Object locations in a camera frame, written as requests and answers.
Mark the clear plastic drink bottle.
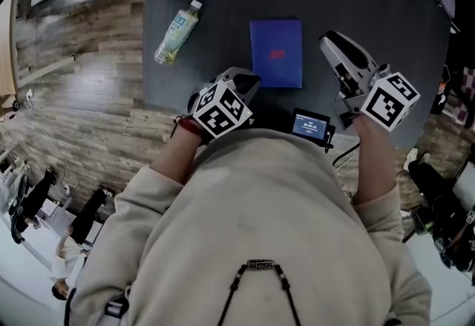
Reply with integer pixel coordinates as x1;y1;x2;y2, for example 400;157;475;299
154;0;203;65

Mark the person's right forearm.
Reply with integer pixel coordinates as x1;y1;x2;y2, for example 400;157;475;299
350;113;396;206

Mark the dark tablet screen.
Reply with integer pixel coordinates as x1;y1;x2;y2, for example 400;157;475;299
435;0;458;20

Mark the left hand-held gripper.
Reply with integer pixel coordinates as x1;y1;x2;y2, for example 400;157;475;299
186;67;261;140

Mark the white cable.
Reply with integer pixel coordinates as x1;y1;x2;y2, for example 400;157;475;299
331;142;361;170

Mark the checkered cloth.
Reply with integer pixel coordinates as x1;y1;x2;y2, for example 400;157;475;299
453;65;475;125

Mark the blue notebook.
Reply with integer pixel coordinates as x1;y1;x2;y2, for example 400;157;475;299
249;19;304;90

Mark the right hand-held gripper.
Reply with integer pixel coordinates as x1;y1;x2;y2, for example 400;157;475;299
319;30;422;132

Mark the person's left forearm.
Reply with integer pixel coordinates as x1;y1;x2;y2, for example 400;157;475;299
149;123;209;185

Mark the black strap buckle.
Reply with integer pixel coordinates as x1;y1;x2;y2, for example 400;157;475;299
104;285;131;319

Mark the black cord bead necklace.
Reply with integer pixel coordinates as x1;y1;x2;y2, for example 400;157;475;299
217;258;302;326

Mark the red bracelet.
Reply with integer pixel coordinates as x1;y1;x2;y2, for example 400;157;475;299
170;114;204;140

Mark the person's beige sweatshirt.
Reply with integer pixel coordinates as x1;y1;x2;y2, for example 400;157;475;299
64;127;433;326

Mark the small black screen device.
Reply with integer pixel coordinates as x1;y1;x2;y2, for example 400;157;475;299
289;107;337;153

